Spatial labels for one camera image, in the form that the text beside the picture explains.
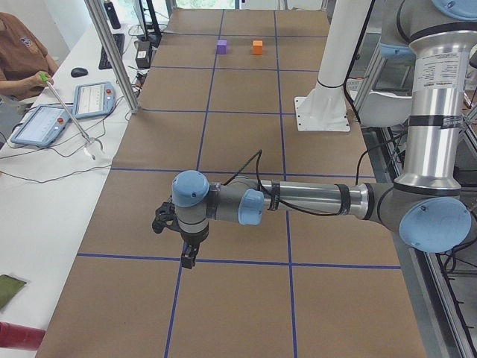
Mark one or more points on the black bottle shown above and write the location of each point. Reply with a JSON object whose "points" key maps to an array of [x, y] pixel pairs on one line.
{"points": [[112, 15]]}

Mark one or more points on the red cylinder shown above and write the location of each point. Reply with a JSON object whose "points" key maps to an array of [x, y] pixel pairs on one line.
{"points": [[20, 337]]}

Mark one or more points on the black power adapter box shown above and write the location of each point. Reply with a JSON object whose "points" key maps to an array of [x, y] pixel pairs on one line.
{"points": [[143, 54]]}

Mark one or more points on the green bean bag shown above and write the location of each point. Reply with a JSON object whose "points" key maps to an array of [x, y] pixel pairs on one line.
{"points": [[9, 287]]}

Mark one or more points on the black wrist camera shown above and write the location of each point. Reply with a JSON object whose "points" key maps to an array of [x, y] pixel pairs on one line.
{"points": [[165, 217]]}

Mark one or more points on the purple foam block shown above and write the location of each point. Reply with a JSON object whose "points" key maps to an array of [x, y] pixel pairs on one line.
{"points": [[222, 46]]}

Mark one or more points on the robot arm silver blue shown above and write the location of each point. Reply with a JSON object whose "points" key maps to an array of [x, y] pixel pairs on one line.
{"points": [[422, 206]]}

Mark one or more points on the black computer mouse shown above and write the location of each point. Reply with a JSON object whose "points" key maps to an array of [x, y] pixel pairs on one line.
{"points": [[78, 72]]}

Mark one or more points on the far blue teach pendant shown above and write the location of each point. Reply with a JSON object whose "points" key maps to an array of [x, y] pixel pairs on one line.
{"points": [[92, 100]]}

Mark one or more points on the white chair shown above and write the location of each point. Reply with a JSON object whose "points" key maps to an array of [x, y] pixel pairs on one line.
{"points": [[384, 109]]}

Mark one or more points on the person in brown shirt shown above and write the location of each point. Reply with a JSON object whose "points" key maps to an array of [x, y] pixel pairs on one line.
{"points": [[25, 61]]}

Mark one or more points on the blue teach pendant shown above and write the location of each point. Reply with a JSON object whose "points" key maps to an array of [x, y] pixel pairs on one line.
{"points": [[42, 127], [92, 100]]}

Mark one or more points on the black monitor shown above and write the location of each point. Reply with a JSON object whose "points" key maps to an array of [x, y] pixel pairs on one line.
{"points": [[145, 13]]}

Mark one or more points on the reacher grabber stick green handle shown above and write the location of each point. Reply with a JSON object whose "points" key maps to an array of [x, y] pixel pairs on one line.
{"points": [[89, 141]]}

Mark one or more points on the aluminium frame post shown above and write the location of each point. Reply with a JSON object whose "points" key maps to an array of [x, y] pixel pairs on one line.
{"points": [[105, 36]]}

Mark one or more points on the near blue teach pendant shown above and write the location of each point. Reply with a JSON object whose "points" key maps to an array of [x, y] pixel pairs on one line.
{"points": [[42, 127]]}

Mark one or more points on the orange foam block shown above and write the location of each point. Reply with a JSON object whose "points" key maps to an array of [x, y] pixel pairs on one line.
{"points": [[257, 47]]}

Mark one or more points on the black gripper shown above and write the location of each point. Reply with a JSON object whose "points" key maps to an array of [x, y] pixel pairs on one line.
{"points": [[192, 239]]}

